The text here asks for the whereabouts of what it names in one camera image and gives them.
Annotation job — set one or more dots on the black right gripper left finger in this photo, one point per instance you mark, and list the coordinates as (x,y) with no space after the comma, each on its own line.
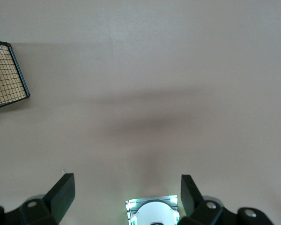
(56,201)

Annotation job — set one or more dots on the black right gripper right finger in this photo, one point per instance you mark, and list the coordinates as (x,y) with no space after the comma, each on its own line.
(192,206)

